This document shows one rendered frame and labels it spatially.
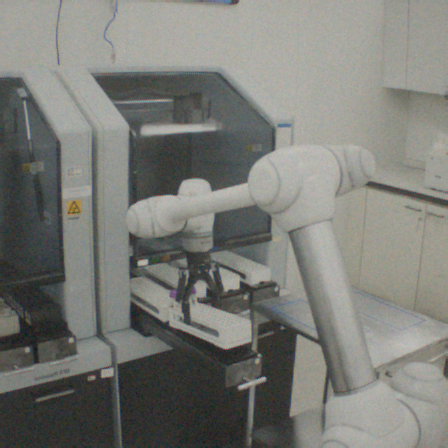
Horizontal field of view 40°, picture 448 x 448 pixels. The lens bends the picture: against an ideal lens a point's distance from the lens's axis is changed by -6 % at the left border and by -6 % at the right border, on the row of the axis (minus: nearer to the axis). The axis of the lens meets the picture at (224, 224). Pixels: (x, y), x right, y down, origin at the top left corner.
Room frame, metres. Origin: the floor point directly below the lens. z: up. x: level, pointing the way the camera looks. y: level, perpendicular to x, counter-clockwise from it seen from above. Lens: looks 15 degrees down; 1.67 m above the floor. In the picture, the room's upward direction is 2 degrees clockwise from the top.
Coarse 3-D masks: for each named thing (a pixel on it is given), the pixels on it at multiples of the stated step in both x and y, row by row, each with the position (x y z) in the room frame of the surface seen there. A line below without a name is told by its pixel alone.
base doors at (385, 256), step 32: (352, 192) 4.36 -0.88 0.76; (384, 192) 4.15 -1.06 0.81; (352, 224) 4.34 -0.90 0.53; (384, 224) 4.12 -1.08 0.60; (416, 224) 3.91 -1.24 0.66; (352, 256) 4.32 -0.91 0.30; (384, 256) 4.10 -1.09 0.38; (416, 256) 3.88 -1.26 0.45; (384, 288) 4.07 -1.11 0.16; (416, 288) 3.86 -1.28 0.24
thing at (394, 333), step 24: (264, 312) 2.04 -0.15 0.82; (288, 312) 2.04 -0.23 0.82; (360, 312) 2.04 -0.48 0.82; (384, 312) 2.04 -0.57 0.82; (408, 312) 2.04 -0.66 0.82; (312, 336) 1.84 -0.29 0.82; (384, 336) 1.84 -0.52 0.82; (408, 336) 1.84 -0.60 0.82; (432, 336) 1.84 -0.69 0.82; (384, 360) 1.67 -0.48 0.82; (432, 360) 1.74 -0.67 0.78; (312, 408) 2.29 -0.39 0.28; (264, 432) 2.10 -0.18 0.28; (288, 432) 2.10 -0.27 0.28; (312, 432) 2.10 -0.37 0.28
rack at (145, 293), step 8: (136, 280) 2.18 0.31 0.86; (144, 280) 2.19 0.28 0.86; (136, 288) 2.11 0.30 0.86; (144, 288) 2.10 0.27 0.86; (152, 288) 2.11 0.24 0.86; (160, 288) 2.11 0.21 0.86; (136, 296) 2.12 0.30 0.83; (144, 296) 2.03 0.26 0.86; (152, 296) 2.03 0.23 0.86; (160, 296) 2.04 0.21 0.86; (168, 296) 2.04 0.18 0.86; (136, 304) 2.07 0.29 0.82; (144, 304) 2.09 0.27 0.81; (152, 304) 1.99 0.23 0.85; (160, 304) 1.97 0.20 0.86; (168, 304) 1.97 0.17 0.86; (152, 312) 1.99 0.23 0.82; (160, 312) 1.95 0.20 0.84; (160, 320) 1.95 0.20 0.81; (168, 320) 1.94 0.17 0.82
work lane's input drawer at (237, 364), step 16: (144, 320) 2.00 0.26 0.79; (160, 336) 1.92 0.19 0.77; (176, 336) 1.85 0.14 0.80; (192, 336) 1.86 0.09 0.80; (192, 352) 1.78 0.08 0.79; (208, 352) 1.73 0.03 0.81; (224, 352) 1.75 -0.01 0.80; (240, 352) 1.71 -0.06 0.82; (256, 352) 1.73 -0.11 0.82; (208, 368) 1.71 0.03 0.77; (224, 368) 1.65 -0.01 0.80; (240, 368) 1.68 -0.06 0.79; (256, 368) 1.72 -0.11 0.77; (256, 384) 1.66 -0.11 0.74
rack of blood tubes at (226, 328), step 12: (168, 312) 1.91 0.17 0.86; (180, 312) 1.86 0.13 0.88; (192, 312) 1.85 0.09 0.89; (204, 312) 1.85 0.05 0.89; (216, 312) 1.85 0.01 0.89; (180, 324) 1.86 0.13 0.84; (192, 324) 1.84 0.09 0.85; (204, 324) 1.76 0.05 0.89; (216, 324) 1.73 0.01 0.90; (228, 324) 1.73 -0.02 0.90; (240, 324) 1.72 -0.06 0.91; (216, 336) 1.78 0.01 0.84; (228, 336) 1.69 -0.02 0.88; (240, 336) 1.72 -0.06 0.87
